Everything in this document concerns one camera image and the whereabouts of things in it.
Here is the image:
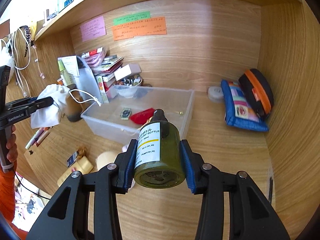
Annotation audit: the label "white drawstring pouch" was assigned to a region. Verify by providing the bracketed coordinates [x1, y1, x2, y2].
[30, 83, 102, 129]

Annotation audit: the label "green pump bottle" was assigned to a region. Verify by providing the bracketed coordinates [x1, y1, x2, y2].
[134, 109, 185, 189]

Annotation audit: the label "yellow lotion tube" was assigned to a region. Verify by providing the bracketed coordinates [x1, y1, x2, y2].
[57, 156, 94, 186]

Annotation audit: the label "small blue card box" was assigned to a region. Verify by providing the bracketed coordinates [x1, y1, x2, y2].
[67, 151, 79, 167]

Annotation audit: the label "golden cord charm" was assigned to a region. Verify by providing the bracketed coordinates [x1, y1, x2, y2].
[76, 146, 87, 160]

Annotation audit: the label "pink round mini fan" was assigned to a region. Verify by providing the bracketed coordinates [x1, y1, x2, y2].
[122, 144, 135, 190]

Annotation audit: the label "orange sleeve forearm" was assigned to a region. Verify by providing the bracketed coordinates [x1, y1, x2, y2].
[0, 161, 28, 239]

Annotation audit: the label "person's left hand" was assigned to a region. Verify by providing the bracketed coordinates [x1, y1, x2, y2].
[6, 125, 18, 163]

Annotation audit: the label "pens on desk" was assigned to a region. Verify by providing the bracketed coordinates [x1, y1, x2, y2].
[25, 127, 51, 150]

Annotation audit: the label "brown lidded mug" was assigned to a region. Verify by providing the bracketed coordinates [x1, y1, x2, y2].
[65, 90, 87, 122]

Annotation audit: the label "green spray bottle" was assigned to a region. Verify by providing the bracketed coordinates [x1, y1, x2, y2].
[57, 60, 75, 87]

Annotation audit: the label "red white tube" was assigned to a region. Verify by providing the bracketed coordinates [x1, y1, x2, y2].
[81, 47, 103, 59]

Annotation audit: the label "stack of books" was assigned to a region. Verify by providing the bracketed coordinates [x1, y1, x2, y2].
[84, 48, 123, 102]

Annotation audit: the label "clear plastic storage bin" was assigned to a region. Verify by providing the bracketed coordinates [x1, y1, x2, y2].
[81, 86, 195, 145]

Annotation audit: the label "small patterned badge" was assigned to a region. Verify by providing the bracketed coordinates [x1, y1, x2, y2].
[120, 108, 132, 120]

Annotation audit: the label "white cardboard box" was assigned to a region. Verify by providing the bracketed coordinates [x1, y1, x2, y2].
[114, 63, 141, 81]

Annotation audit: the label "bowl of trinkets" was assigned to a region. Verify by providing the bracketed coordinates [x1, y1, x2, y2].
[116, 74, 143, 98]

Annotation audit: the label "pink sticky note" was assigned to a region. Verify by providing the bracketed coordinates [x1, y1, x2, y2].
[80, 16, 106, 42]

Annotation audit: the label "blue patchwork pouch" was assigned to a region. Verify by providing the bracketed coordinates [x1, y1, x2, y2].
[221, 80, 269, 132]

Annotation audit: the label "red fabric pouch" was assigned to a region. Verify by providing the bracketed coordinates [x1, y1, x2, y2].
[130, 108, 155, 125]

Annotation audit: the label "white round tape dispenser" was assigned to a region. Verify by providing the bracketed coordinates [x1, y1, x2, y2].
[208, 86, 224, 103]

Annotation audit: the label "black orange zip case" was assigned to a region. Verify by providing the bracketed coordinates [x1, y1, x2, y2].
[238, 68, 274, 120]

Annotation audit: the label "green sticky note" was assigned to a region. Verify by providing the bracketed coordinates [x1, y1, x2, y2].
[113, 11, 151, 25]

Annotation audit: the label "orange paper note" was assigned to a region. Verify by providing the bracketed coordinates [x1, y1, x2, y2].
[111, 17, 167, 41]

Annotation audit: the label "white charging cable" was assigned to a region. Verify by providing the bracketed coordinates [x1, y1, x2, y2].
[1, 26, 46, 98]

